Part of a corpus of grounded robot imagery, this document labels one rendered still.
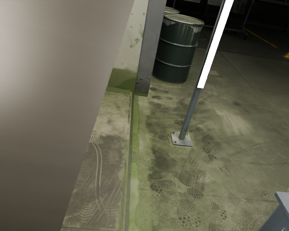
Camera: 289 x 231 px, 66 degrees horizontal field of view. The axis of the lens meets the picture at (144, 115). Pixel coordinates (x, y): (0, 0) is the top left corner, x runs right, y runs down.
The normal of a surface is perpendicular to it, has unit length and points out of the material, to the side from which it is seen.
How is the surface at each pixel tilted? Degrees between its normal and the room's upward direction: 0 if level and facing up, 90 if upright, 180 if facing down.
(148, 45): 90
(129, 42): 90
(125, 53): 90
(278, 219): 90
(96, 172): 0
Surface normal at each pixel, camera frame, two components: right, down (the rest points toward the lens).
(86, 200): 0.16, -0.82
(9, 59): 0.11, 0.56
